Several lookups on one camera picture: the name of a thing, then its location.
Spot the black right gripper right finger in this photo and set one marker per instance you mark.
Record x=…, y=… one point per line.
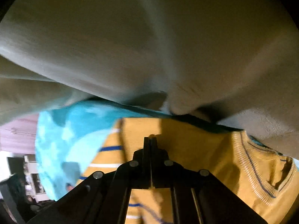
x=197, y=196

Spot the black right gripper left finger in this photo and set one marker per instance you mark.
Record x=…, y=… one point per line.
x=102, y=197

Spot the mustard yellow striped sweater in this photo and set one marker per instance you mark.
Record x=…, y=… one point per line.
x=265, y=180

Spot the turquoise cartoon plush blanket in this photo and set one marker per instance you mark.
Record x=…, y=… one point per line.
x=73, y=138

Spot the dark furniture in background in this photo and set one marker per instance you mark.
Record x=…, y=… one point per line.
x=22, y=192

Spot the beige bed sheet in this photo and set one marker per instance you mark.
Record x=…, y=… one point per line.
x=234, y=61

